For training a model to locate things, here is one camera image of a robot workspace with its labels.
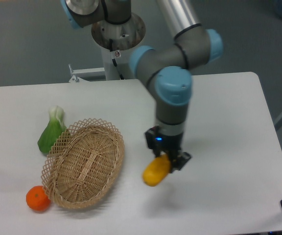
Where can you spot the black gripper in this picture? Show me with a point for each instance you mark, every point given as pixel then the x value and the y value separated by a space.
pixel 171 145

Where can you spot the yellow mango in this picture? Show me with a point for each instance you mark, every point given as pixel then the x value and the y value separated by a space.
pixel 157 170

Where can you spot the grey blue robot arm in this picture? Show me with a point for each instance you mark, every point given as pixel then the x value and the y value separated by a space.
pixel 164 73

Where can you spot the woven wicker basket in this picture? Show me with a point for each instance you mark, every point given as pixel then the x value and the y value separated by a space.
pixel 83 164

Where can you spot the green bok choy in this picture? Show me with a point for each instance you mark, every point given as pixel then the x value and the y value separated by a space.
pixel 53 130

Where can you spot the orange tangerine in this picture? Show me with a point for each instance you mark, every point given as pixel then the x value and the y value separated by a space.
pixel 37 200

